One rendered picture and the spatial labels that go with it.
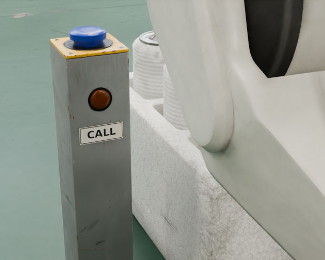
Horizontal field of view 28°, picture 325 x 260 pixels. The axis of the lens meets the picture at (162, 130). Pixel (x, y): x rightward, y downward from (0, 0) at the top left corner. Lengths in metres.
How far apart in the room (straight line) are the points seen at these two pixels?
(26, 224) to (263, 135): 0.69
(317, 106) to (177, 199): 0.47
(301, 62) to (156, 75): 0.57
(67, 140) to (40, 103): 0.71
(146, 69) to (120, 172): 0.24
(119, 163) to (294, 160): 0.43
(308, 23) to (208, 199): 0.38
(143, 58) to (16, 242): 0.32
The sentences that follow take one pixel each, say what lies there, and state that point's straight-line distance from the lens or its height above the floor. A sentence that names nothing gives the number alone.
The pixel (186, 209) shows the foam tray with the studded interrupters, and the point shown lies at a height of 0.12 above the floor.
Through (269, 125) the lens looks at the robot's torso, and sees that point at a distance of 0.33.
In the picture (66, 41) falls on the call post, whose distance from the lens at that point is 0.73.
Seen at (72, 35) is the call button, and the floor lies 0.33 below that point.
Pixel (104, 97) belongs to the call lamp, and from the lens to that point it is 0.70.
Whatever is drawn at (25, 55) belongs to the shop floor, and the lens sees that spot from 1.77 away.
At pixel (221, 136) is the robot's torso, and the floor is 0.37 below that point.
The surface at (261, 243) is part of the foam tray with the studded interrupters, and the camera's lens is 0.77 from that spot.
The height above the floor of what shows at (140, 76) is 0.20.
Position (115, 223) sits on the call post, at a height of 0.10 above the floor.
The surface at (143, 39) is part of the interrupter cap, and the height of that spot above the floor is 0.25.
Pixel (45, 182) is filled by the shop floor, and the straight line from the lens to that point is 1.10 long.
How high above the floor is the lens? 0.51
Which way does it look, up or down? 24 degrees down
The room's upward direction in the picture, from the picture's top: straight up
